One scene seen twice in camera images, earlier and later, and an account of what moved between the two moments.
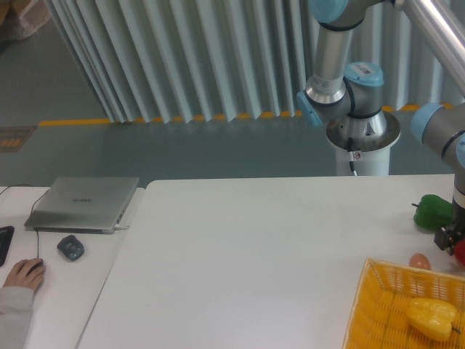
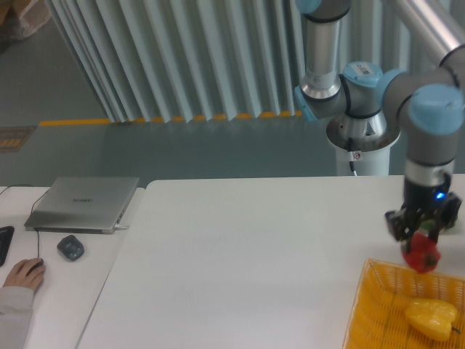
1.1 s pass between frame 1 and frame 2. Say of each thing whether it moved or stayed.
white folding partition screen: stayed
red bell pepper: moved
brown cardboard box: stayed
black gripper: moved
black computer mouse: stayed
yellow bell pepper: stayed
